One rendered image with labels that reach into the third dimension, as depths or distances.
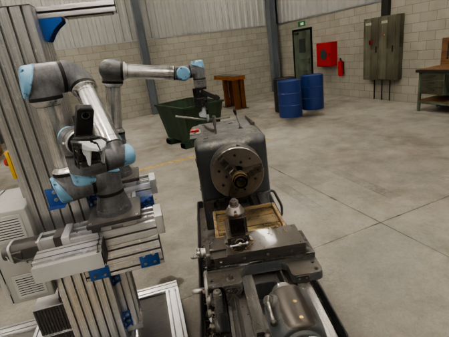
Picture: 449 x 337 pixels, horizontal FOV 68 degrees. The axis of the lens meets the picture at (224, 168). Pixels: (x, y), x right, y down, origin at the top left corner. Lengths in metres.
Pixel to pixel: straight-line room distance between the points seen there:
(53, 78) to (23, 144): 0.41
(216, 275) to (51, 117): 0.88
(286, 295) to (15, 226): 1.24
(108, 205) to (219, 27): 11.61
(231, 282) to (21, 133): 1.08
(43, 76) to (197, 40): 11.18
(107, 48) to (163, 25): 1.99
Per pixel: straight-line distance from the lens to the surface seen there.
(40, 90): 1.37
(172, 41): 12.16
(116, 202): 1.49
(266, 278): 1.50
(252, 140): 2.08
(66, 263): 1.49
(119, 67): 1.89
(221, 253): 1.45
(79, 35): 11.82
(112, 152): 1.20
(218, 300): 1.40
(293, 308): 0.91
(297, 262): 1.47
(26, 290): 1.91
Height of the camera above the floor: 1.77
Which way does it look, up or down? 19 degrees down
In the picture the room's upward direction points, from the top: 8 degrees counter-clockwise
